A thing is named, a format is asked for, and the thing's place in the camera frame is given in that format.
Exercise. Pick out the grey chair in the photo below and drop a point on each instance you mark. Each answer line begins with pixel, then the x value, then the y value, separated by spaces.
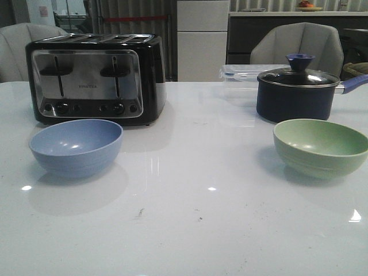
pixel 14 39
pixel 320 41

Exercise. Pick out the glass pot lid blue knob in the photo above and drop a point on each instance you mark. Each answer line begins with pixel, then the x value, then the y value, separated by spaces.
pixel 298 74

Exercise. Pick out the white cabinet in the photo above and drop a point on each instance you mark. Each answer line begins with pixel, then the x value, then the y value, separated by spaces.
pixel 201 39

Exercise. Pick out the black and chrome toaster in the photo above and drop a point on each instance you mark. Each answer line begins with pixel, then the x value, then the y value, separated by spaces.
pixel 117 77

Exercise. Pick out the dark counter with white top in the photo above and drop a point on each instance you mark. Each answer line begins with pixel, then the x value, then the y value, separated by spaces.
pixel 246 29

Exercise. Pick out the olive cushion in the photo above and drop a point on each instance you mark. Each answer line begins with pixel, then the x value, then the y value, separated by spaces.
pixel 351 70

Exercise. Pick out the blue plastic bowl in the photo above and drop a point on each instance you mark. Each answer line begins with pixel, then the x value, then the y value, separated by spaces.
pixel 77 149

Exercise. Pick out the dark blue saucepan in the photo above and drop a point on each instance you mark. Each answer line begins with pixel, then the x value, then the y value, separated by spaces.
pixel 277 102

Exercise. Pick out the clear plastic food container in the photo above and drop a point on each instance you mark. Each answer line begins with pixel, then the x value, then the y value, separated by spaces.
pixel 240 82

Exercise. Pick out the grey chair right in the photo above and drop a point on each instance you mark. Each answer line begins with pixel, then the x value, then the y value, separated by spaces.
pixel 320 41

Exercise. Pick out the green plastic bowl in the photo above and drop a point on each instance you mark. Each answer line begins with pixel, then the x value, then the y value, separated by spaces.
pixel 318 148

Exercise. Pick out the grey chair left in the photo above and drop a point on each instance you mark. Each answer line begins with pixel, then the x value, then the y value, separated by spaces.
pixel 14 39

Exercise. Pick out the fruit plate on counter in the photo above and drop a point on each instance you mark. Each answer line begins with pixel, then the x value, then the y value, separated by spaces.
pixel 307 6

